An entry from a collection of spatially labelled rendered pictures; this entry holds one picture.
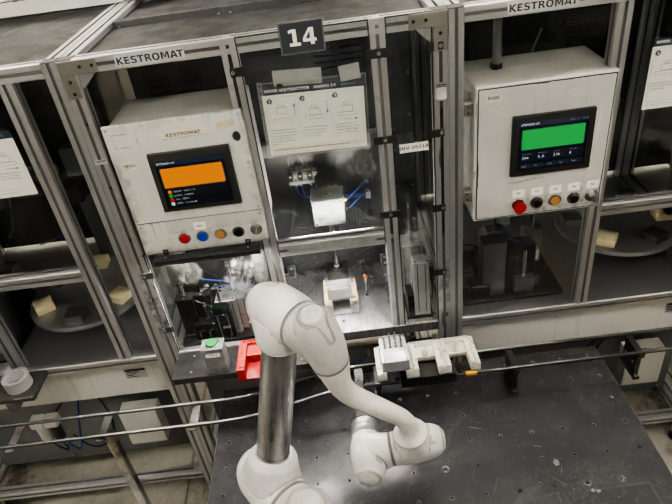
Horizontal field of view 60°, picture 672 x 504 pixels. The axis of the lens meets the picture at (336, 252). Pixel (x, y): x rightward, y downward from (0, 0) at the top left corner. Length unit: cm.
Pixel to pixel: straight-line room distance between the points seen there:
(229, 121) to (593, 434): 159
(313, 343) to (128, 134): 87
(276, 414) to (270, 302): 35
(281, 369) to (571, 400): 117
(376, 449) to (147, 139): 115
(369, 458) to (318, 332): 57
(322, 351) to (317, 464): 80
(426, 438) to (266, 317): 63
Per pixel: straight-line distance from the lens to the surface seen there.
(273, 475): 183
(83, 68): 185
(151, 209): 198
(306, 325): 140
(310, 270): 260
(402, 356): 212
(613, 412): 236
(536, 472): 215
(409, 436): 181
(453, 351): 222
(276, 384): 165
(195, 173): 186
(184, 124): 183
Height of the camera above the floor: 242
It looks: 34 degrees down
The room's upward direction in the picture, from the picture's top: 8 degrees counter-clockwise
